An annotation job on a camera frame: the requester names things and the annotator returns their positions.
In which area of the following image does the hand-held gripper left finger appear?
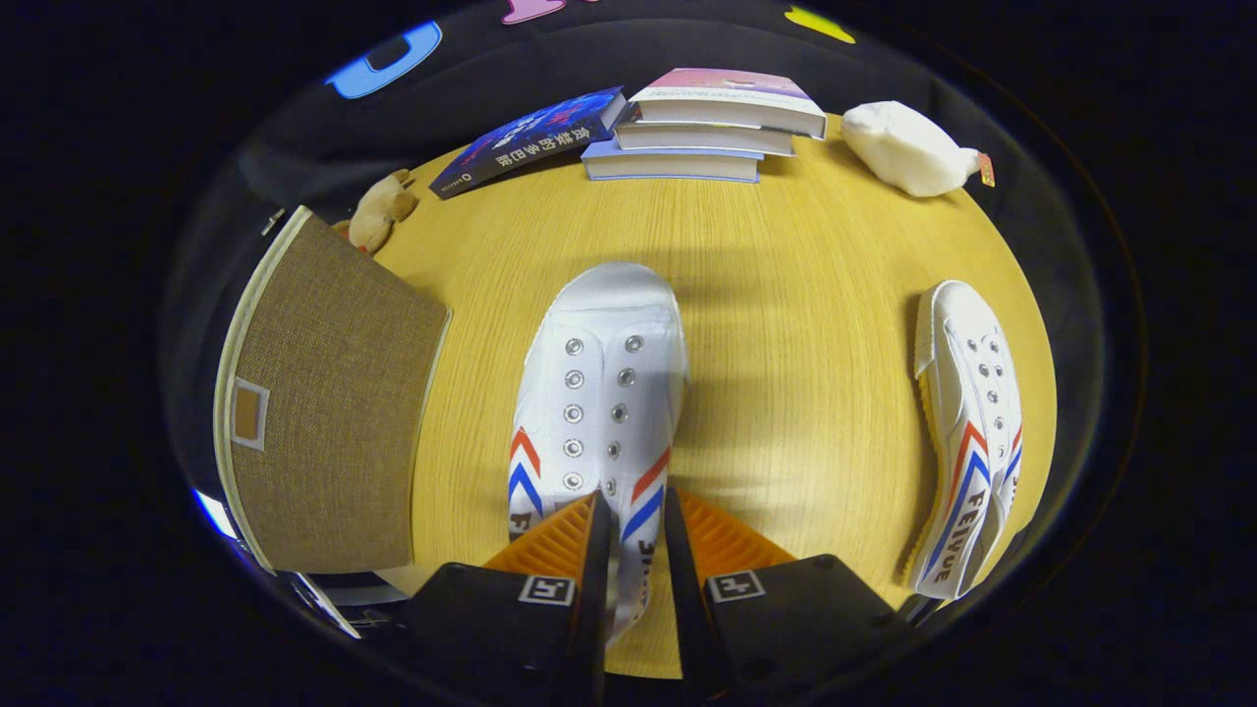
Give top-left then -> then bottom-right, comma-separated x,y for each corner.
393,491 -> 614,707

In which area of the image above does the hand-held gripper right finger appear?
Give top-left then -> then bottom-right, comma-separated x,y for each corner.
664,487 -> 914,703

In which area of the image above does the white striped canvas shoe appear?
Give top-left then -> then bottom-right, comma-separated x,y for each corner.
902,280 -> 1025,602
506,261 -> 690,644

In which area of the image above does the beige fabric storage box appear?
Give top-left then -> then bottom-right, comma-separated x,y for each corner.
213,204 -> 453,575

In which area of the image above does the brown plush dog toy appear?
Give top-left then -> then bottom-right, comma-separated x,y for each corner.
334,169 -> 420,254

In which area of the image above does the light blue book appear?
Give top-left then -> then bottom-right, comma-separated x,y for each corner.
581,137 -> 763,185

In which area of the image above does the dark blue book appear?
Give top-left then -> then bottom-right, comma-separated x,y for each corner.
429,86 -> 628,200

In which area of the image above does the white plush toy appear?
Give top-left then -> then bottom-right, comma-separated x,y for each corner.
841,100 -> 996,198

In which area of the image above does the pink cover book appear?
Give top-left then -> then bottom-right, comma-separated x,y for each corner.
627,67 -> 829,140

